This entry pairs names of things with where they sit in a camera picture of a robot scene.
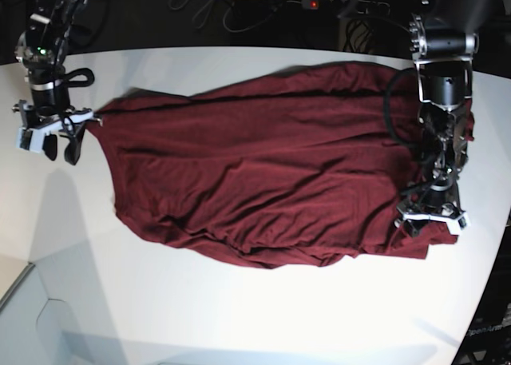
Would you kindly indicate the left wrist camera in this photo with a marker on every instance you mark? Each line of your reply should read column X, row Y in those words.
column 457, row 223

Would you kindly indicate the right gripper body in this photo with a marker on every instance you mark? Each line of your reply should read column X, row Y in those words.
column 58, row 119

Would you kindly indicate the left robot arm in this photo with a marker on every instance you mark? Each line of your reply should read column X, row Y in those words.
column 444, row 40

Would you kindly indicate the black power strip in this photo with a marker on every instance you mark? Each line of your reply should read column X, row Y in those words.
column 336, row 6

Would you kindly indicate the dark red t-shirt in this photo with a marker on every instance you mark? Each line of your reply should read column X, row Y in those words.
column 287, row 168

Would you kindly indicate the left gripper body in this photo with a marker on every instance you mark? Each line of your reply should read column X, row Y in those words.
column 429, row 202

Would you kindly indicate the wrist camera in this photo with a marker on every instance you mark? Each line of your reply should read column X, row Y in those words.
column 457, row 223
column 31, row 140

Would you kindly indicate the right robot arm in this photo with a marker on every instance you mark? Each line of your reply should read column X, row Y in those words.
column 42, row 49

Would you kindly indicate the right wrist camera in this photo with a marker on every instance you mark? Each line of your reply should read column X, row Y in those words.
column 31, row 140

